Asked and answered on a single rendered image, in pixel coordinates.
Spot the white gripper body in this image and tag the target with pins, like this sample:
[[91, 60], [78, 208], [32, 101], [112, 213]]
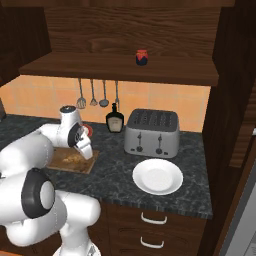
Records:
[[85, 146]]

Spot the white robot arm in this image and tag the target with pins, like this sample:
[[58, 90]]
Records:
[[30, 156]]

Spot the golden croissant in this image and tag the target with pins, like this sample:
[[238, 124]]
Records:
[[71, 159]]

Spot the wooden cutting board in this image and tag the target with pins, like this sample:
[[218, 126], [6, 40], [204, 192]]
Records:
[[80, 165]]

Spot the dark wooden cabinet shelf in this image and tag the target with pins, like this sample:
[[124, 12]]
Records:
[[120, 68]]

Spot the red-lidded jam jar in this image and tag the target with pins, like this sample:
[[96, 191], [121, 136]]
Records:
[[141, 58]]

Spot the dark wooden cabinet door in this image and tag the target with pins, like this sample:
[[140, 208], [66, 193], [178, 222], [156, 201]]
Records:
[[245, 133], [20, 36]]

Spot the red round pastry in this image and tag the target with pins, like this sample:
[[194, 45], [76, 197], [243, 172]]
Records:
[[89, 130]]

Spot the dark glass bottle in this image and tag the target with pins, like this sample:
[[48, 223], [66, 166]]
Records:
[[115, 121]]

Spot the hanging slotted metal spatula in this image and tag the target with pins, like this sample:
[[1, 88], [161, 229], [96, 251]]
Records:
[[81, 101]]

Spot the hanging small metal spatula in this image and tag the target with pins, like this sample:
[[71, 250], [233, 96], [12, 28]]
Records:
[[93, 100]]

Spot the hanging metal ladle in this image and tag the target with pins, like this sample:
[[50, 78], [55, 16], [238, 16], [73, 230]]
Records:
[[104, 101]]

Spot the hanging metal fork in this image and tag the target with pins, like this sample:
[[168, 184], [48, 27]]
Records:
[[117, 95]]

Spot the silver four-slot toaster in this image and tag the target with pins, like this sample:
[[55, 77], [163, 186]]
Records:
[[151, 133]]

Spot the white round plate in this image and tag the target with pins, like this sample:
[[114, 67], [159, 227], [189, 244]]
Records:
[[157, 176]]

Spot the dark wooden drawer front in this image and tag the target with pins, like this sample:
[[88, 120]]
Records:
[[181, 245], [186, 221]]

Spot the grey appliance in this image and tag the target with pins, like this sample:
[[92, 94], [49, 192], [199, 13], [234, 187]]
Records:
[[243, 226]]

